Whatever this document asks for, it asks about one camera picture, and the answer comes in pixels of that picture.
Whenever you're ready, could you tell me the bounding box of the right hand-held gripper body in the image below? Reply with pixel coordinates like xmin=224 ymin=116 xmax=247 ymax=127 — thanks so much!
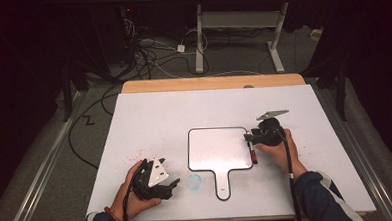
xmin=255 ymin=109 xmax=292 ymax=148

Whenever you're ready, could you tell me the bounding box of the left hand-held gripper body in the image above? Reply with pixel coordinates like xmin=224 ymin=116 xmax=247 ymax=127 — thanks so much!
xmin=130 ymin=157 xmax=174 ymax=201

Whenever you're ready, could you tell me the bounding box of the red marker pen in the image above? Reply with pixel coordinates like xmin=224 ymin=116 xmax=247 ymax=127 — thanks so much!
xmin=248 ymin=141 xmax=259 ymax=165

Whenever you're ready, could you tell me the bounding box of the small whiteboard with handle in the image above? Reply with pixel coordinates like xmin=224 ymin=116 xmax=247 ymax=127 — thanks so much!
xmin=186 ymin=125 xmax=256 ymax=203

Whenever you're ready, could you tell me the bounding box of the person's right hand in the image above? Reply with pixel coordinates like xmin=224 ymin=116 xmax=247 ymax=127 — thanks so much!
xmin=254 ymin=128 xmax=308 ymax=182

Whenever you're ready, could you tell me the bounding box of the person's left hand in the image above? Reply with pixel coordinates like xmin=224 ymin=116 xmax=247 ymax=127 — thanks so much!
xmin=107 ymin=159 xmax=164 ymax=221

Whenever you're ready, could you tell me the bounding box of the white table cover sheet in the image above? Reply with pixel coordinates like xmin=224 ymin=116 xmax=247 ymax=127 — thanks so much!
xmin=80 ymin=82 xmax=378 ymax=221

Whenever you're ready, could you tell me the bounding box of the wooden table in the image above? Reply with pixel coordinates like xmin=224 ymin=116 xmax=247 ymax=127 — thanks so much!
xmin=121 ymin=73 xmax=307 ymax=95

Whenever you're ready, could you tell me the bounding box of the small white box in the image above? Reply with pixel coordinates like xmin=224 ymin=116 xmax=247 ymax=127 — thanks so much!
xmin=310 ymin=28 xmax=324 ymax=41

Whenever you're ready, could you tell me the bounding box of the white-legged desk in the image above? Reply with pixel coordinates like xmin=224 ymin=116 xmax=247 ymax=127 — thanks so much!
xmin=178 ymin=0 xmax=337 ymax=78

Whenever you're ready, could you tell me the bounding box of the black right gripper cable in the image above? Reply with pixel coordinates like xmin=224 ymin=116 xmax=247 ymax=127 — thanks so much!
xmin=278 ymin=127 xmax=304 ymax=221

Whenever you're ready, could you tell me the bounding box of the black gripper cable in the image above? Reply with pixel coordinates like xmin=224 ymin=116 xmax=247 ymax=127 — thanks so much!
xmin=120 ymin=177 xmax=140 ymax=221
xmin=278 ymin=127 xmax=304 ymax=221

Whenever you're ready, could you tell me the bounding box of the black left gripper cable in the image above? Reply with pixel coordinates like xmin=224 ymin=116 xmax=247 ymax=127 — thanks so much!
xmin=120 ymin=177 xmax=140 ymax=221

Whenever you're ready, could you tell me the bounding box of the red bracelet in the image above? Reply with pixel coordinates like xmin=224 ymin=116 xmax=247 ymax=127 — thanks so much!
xmin=103 ymin=206 xmax=127 ymax=221

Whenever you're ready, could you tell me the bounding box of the long black floor cable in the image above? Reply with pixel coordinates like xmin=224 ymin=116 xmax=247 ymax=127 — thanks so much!
xmin=66 ymin=83 xmax=127 ymax=172

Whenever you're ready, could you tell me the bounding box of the metal floor rail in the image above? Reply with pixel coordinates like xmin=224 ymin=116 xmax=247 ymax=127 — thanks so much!
xmin=0 ymin=89 xmax=90 ymax=221
xmin=316 ymin=81 xmax=392 ymax=221

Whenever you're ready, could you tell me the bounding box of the tangle of floor cables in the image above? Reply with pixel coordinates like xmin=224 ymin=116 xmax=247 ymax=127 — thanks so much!
xmin=123 ymin=13 xmax=211 ymax=82

